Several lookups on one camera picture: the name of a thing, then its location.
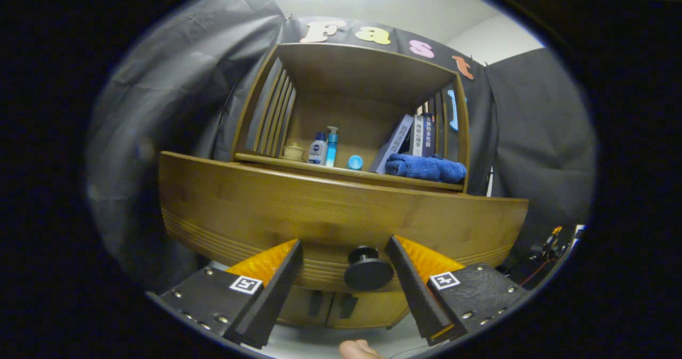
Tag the wooden cabinet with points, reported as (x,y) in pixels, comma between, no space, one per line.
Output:
(367,71)

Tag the black backdrop cloth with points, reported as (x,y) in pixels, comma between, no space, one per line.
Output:
(160,108)

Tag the grey leaning book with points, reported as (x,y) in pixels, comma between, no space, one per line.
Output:
(394,143)

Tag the white lotion bottle blue cap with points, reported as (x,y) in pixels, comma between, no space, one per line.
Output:
(317,151)

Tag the white spine book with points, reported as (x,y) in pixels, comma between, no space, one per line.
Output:
(417,135)

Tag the wooden cabinet door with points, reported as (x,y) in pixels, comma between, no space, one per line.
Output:
(295,308)
(378,311)

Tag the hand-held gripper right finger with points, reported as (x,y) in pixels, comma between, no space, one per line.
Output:
(407,284)

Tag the blue pump bottle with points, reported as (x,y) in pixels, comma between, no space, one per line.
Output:
(331,148)

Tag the beige lidded teacup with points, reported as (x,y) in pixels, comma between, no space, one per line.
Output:
(293,152)

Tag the black round drawer knob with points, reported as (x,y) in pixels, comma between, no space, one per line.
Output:
(367,274)

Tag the wooden drawer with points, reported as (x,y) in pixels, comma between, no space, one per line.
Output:
(319,210)

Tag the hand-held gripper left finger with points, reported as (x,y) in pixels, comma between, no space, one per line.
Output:
(279,287)

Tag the blue and white tube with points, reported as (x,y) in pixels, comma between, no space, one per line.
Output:
(355,162)

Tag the folded blue towel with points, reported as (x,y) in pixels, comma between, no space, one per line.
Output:
(426,168)

